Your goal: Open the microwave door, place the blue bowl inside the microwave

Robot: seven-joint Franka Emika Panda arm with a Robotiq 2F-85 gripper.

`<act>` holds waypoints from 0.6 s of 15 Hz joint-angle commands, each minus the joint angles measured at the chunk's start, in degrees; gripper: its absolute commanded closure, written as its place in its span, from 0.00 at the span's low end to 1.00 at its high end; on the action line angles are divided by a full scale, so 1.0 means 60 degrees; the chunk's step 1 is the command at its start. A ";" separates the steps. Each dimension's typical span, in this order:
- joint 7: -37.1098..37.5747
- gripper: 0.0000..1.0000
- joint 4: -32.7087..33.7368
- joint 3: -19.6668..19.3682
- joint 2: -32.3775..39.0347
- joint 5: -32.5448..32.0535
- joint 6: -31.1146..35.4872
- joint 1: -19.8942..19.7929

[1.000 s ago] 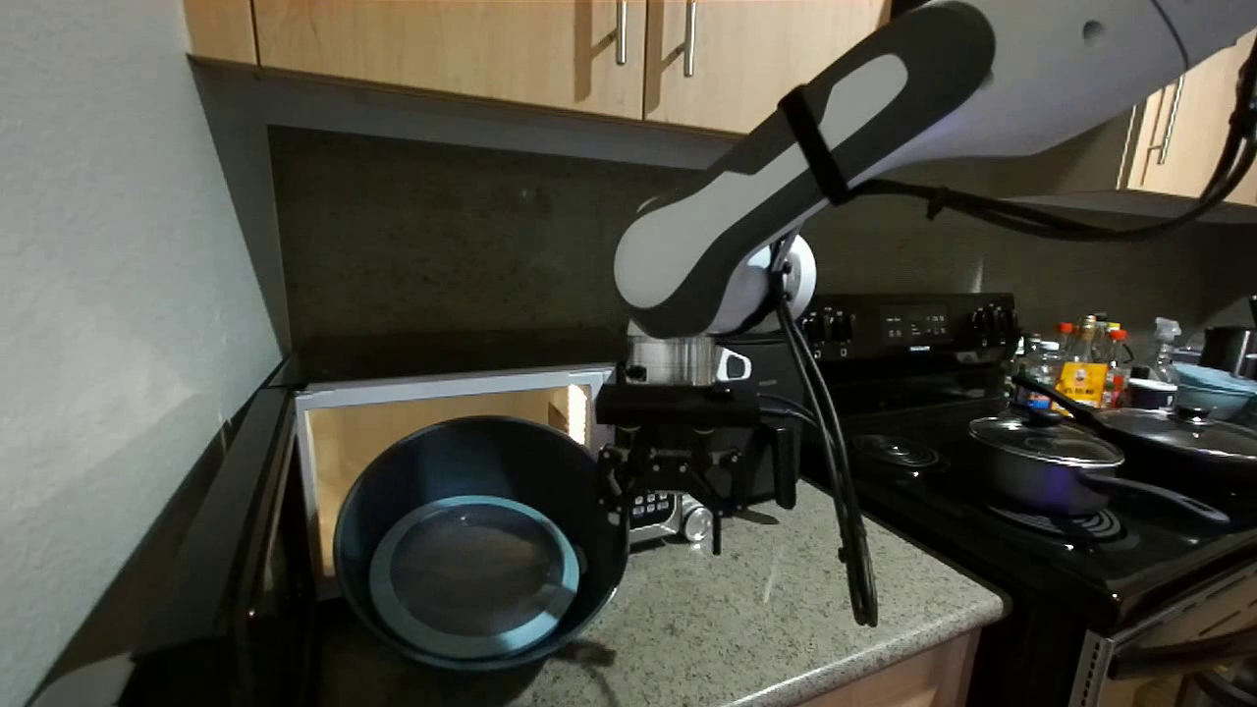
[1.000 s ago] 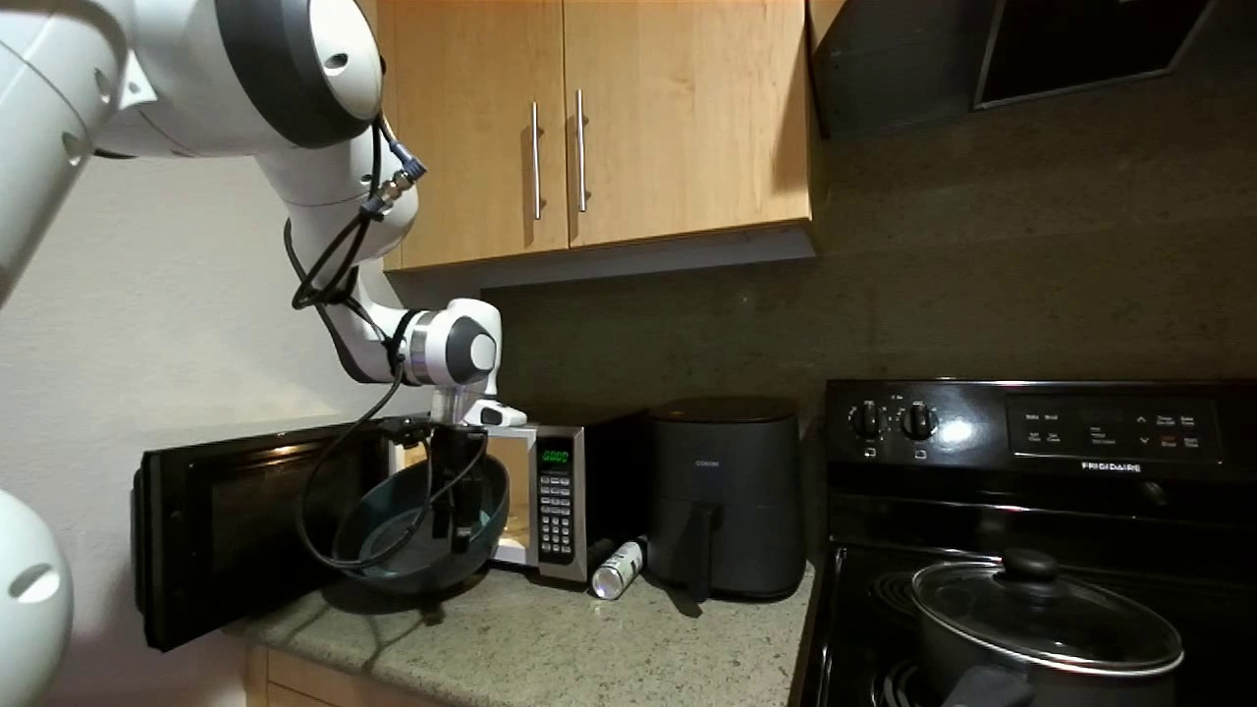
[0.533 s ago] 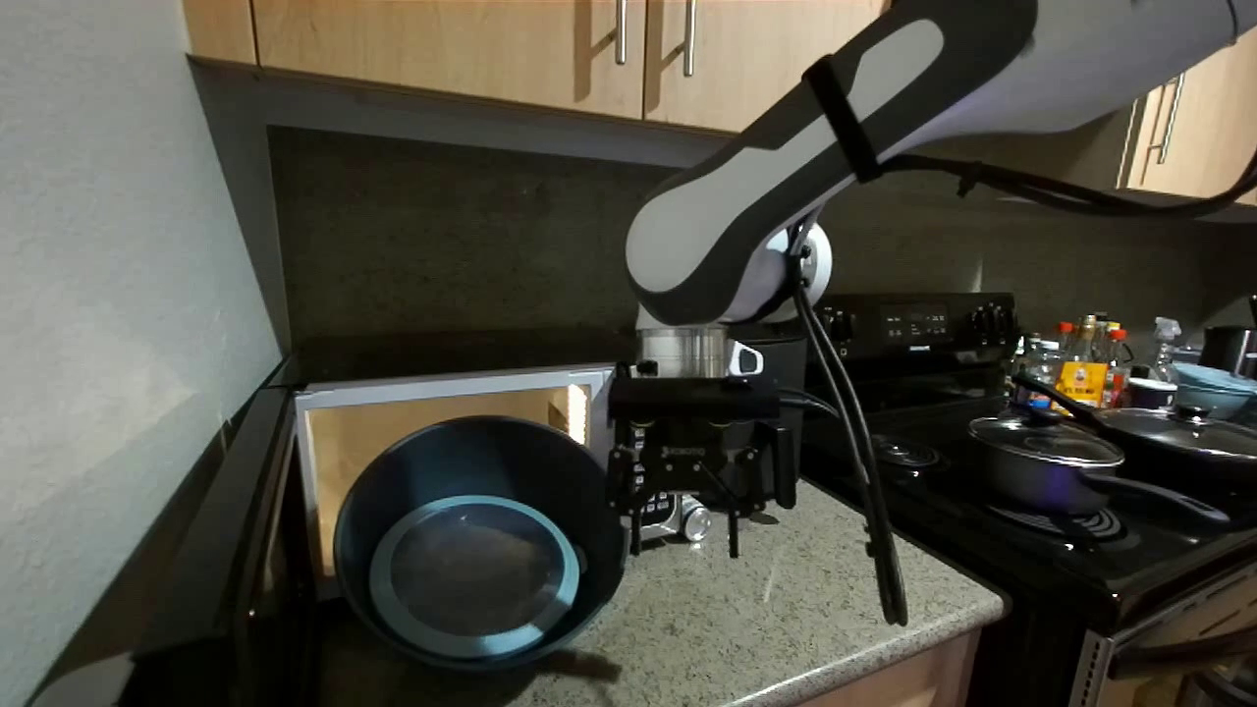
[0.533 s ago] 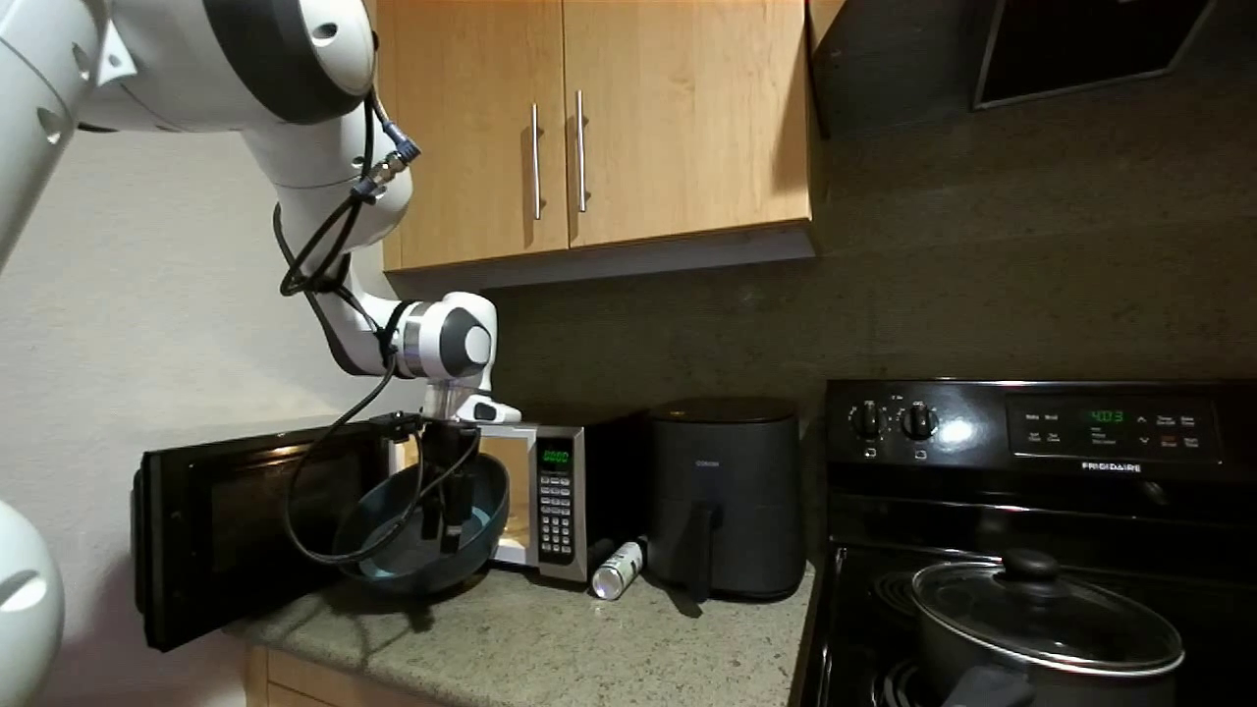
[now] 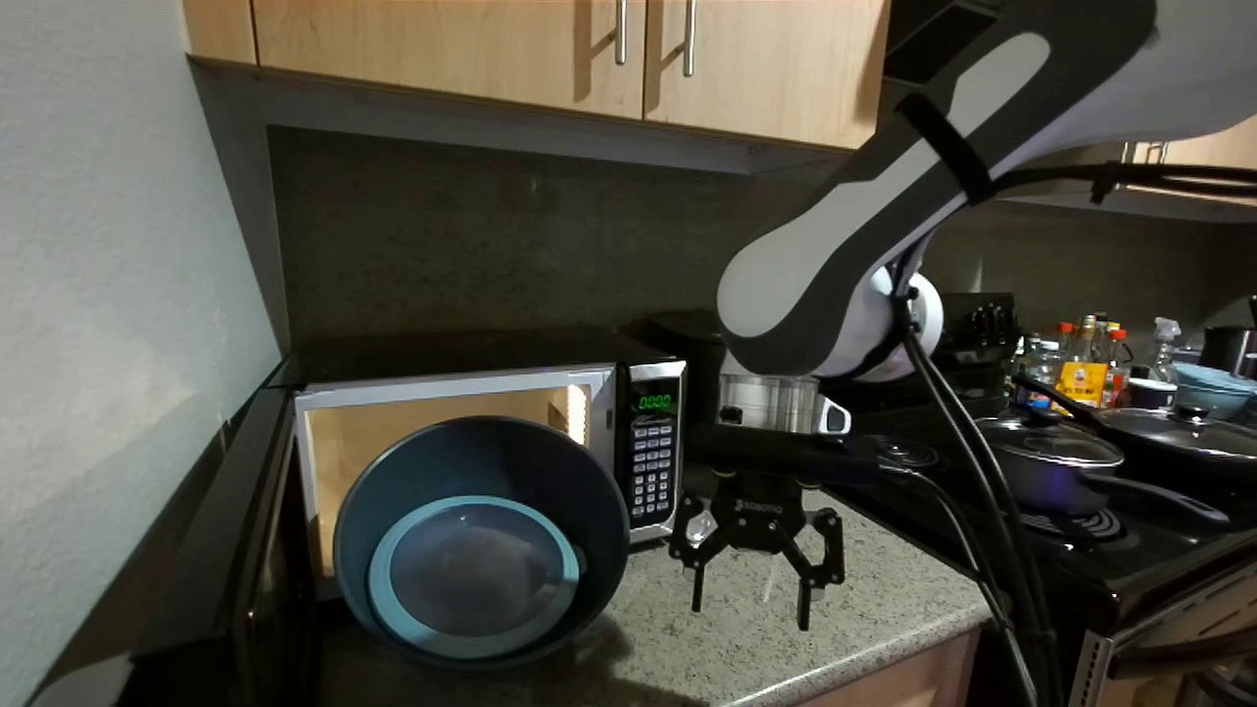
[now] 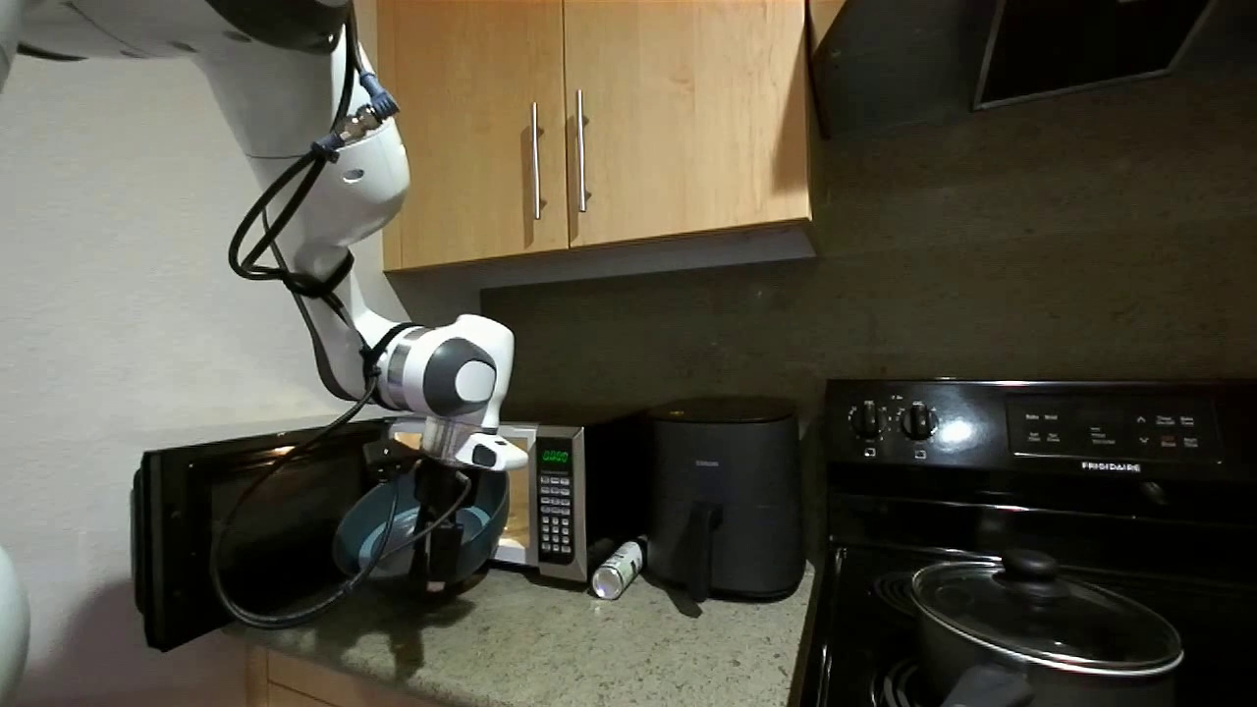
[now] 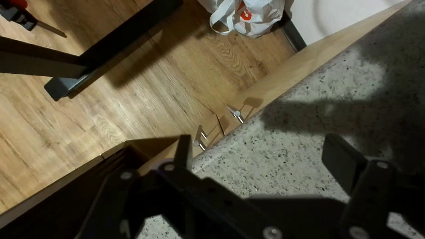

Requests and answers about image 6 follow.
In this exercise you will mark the black air fryer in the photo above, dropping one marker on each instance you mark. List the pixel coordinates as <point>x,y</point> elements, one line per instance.
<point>728,496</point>

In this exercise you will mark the right wooden cabinet door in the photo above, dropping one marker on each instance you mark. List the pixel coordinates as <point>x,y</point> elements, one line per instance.
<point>698,116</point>

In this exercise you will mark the left wooden cabinet door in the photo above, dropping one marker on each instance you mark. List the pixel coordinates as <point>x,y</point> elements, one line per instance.
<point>466,74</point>

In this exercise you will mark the black range hood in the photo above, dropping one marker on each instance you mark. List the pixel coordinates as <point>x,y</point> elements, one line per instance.
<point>915,61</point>

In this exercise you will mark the lower wooden base cabinet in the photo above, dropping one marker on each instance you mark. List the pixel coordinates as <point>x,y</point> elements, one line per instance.
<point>292,680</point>

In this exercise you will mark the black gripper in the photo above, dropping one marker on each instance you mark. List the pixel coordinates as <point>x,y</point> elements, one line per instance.
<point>439,518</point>

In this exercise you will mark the black pot with glass lid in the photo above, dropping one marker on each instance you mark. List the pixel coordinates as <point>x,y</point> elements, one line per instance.
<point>1024,635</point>

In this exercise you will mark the stainless steel microwave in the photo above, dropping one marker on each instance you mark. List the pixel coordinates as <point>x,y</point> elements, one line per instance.
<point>275,529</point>

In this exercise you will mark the right steel cabinet handle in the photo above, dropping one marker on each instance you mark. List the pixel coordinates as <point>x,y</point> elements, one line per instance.
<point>581,153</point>

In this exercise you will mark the steel cabinet handle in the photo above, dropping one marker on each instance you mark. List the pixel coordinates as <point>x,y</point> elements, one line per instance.
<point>534,136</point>
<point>581,153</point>

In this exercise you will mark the wooden cabinet door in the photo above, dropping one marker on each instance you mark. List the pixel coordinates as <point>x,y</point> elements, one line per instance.
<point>698,116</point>
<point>466,74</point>

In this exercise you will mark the left steel cabinet handle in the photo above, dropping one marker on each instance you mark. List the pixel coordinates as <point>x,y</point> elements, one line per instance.
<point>534,136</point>

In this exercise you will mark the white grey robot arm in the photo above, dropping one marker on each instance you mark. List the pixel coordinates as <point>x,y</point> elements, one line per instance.
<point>323,140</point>

